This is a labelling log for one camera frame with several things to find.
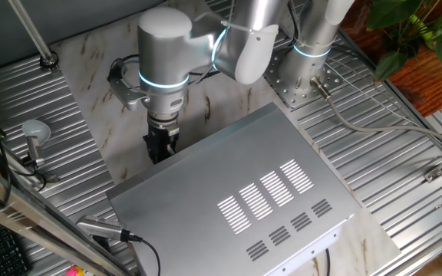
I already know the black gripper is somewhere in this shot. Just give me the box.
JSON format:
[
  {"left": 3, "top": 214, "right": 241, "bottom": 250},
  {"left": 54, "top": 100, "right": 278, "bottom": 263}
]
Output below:
[{"left": 143, "top": 121, "right": 180, "bottom": 165}]

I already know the silver microwave housing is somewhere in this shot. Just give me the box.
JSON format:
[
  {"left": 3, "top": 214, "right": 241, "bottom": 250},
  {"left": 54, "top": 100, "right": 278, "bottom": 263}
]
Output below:
[{"left": 105, "top": 102, "right": 362, "bottom": 276}]

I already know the marble pattern table mat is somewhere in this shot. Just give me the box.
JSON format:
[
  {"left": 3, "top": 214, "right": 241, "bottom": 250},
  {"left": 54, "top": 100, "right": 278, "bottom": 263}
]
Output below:
[{"left": 50, "top": 0, "right": 402, "bottom": 276}]

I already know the silver pole with black base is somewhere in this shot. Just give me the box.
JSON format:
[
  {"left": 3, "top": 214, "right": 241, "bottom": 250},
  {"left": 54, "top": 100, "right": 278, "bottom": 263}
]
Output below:
[{"left": 7, "top": 0, "right": 61, "bottom": 76}]

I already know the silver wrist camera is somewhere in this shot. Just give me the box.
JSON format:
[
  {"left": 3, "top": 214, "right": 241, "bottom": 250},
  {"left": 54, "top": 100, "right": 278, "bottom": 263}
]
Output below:
[{"left": 107, "top": 57, "right": 148, "bottom": 112}]

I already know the black finned camera cable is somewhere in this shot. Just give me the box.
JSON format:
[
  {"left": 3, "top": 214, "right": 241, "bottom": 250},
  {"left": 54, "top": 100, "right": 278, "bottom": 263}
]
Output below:
[{"left": 120, "top": 228, "right": 162, "bottom": 276}]

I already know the silver finned camera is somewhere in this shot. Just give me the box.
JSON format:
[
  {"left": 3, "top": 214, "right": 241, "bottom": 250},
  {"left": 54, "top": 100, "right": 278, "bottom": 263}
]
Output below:
[{"left": 75, "top": 214, "right": 127, "bottom": 243}]

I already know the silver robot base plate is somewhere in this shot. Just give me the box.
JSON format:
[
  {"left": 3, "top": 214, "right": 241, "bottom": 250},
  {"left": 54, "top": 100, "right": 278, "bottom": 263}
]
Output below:
[{"left": 262, "top": 48, "right": 345, "bottom": 111}]

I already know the aluminium frame beam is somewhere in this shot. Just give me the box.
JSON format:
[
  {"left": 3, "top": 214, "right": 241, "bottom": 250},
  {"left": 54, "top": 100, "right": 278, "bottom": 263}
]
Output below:
[{"left": 0, "top": 155, "right": 134, "bottom": 276}]

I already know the grey robot power cable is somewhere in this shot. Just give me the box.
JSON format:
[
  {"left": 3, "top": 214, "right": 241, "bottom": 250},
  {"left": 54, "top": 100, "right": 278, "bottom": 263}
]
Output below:
[{"left": 308, "top": 75, "right": 442, "bottom": 154}]

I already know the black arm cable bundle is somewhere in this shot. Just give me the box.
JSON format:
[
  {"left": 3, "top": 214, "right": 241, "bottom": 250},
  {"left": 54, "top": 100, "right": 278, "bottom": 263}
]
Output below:
[{"left": 286, "top": 0, "right": 301, "bottom": 44}]

